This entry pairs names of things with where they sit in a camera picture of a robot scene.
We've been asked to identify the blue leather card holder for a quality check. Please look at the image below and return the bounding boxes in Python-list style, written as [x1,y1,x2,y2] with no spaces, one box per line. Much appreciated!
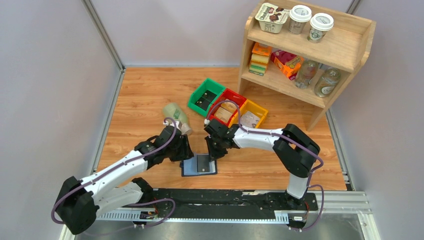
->
[180,153,218,177]

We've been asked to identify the green liquid plastic bottle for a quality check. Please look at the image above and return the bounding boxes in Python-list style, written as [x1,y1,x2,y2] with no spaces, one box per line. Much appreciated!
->
[162,102,193,135]

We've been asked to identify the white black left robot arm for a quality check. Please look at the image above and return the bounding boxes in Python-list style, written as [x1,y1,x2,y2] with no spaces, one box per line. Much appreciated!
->
[50,125,194,235]

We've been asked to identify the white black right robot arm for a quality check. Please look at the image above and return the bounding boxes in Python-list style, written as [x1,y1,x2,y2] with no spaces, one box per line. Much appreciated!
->
[204,119,321,210]

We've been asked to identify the tan cards in red bin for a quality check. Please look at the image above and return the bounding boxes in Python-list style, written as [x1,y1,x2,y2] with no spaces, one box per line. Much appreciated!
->
[213,102,237,123]

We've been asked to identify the silver cards in yellow bin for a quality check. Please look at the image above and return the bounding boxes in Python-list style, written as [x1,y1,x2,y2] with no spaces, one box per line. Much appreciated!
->
[240,111,261,128]

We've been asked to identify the black cards in green bin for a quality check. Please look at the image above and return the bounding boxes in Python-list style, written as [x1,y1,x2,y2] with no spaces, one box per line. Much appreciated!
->
[195,90,217,112]

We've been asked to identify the yellow plastic bin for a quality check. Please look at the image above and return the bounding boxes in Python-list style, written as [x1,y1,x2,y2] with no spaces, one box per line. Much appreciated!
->
[240,99,269,128]

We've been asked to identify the red plastic bin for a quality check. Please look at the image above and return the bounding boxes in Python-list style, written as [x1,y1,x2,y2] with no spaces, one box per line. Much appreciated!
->
[209,88,247,126]

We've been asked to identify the green plastic bin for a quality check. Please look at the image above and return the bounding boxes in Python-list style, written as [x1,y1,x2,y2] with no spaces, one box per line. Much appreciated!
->
[187,78,226,117]

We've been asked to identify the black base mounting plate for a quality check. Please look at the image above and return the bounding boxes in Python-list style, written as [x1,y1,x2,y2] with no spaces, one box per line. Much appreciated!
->
[141,188,319,220]

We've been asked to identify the stack of sponges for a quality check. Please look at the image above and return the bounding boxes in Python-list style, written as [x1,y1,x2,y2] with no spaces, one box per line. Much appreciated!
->
[248,42,273,76]

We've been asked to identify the orange pink snack box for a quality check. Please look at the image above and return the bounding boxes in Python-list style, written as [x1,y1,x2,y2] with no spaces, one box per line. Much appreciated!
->
[270,50,305,81]

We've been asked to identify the left clear glass bottle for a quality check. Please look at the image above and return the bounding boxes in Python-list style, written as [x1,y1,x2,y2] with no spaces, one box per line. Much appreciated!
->
[294,59,320,89]

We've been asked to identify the clear glass bottle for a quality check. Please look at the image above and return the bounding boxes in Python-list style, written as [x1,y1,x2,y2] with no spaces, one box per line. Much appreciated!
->
[294,59,320,89]
[314,67,342,98]

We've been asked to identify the right clear glass bottle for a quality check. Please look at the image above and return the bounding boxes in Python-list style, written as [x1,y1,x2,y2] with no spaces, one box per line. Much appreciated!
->
[314,67,342,98]

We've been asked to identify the wooden shelf unit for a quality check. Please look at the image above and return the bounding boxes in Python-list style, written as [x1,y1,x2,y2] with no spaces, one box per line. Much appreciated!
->
[237,0,377,132]

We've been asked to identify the chobani yogurt cup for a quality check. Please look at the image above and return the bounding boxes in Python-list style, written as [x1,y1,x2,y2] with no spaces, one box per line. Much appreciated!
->
[255,2,290,34]

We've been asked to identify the left white lidded coffee cup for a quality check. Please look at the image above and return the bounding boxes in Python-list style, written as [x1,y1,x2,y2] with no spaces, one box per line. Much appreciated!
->
[288,5,312,35]

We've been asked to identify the white lidded coffee cup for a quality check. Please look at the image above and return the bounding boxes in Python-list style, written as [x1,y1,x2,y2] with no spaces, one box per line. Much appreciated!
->
[307,13,334,43]
[288,5,312,35]

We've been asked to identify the right white lidded coffee cup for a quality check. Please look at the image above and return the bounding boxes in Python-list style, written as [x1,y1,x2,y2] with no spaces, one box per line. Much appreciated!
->
[307,13,334,43]

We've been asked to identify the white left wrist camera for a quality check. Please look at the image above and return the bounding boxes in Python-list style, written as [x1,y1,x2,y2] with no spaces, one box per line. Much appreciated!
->
[162,118,182,130]

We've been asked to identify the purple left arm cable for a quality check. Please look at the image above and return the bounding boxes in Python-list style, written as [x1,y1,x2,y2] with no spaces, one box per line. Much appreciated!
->
[50,117,178,229]

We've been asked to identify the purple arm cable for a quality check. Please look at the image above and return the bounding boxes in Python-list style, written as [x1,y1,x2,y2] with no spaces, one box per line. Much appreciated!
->
[50,117,178,229]
[205,99,325,232]

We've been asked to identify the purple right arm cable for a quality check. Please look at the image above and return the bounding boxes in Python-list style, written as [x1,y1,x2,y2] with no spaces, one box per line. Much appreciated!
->
[205,99,325,232]

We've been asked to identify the aluminium frame rail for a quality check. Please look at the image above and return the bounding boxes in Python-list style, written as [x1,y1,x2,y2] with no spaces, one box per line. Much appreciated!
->
[59,186,382,240]

